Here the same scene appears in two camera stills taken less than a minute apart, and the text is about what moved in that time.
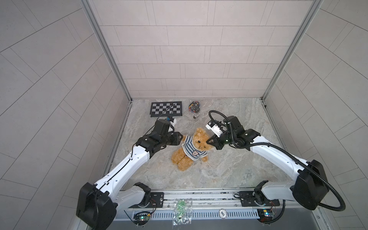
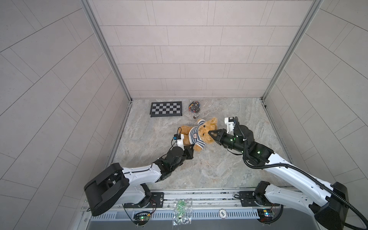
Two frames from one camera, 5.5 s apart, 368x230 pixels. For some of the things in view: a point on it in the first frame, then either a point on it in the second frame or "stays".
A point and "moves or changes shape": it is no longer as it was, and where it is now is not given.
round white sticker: [223, 213] stays
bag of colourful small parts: [194, 107] stays
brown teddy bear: [184, 162] moves or changes shape
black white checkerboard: [166, 109] stays
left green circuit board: [141, 219] stays
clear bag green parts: [182, 212] stays
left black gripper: [175, 138] to [188, 151]
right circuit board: [266, 215] stays
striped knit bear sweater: [190, 150] moves or changes shape
